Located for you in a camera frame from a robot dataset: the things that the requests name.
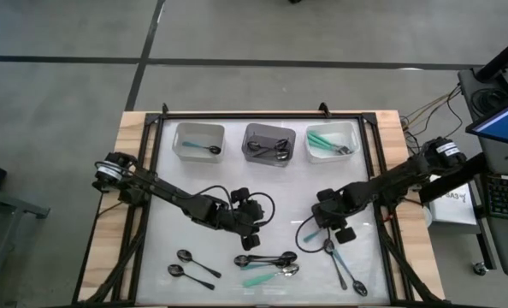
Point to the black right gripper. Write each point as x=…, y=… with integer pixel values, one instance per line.
x=333, y=214

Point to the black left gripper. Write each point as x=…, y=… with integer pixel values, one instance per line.
x=241, y=218

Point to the metal spoons table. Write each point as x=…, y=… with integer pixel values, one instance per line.
x=282, y=143

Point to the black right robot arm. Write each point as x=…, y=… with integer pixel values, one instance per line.
x=386, y=184

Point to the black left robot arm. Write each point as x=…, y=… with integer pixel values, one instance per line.
x=168, y=194

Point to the white plastic bin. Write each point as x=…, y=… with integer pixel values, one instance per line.
x=344, y=128
x=198, y=128

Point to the grey translucent plastic bin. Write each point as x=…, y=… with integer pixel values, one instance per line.
x=269, y=128

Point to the black table clamp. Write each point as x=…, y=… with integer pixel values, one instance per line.
x=324, y=109
x=165, y=108

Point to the white printed paper sheet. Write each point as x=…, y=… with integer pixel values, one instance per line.
x=455, y=209

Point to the grey caster wheel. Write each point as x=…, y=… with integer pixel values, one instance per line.
x=480, y=268

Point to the grey equipment cart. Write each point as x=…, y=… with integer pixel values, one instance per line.
x=506, y=248

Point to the monitor with blue screen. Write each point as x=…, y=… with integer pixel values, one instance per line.
x=504, y=122

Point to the black stand pole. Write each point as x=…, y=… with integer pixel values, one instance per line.
x=502, y=55

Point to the grey metal stand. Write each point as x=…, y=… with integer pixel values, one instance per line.
x=6, y=203

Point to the black aluminium table frame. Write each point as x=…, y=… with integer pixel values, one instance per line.
x=258, y=116

